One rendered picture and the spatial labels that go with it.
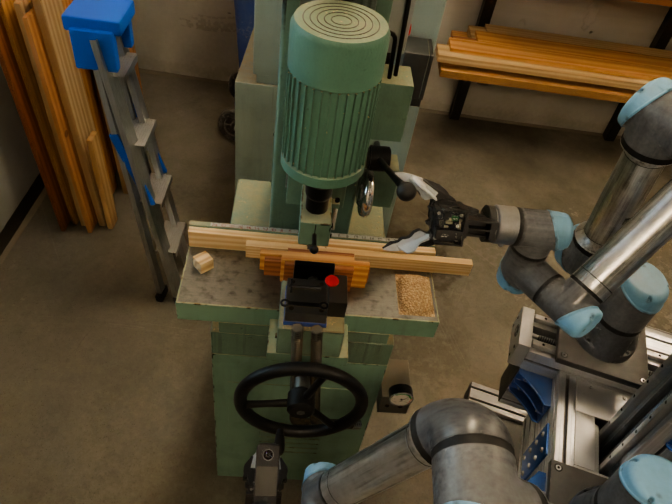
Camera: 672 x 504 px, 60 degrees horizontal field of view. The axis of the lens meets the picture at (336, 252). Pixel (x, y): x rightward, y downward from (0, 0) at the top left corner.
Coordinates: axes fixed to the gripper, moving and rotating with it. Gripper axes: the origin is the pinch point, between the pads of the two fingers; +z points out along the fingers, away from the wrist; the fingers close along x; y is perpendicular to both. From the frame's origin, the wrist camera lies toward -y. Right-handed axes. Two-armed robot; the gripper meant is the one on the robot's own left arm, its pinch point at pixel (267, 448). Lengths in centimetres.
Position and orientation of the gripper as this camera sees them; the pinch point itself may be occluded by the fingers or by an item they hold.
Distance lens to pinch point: 136.5
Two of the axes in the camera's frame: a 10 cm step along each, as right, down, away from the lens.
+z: -0.7, -2.8, 9.6
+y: -1.1, 9.6, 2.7
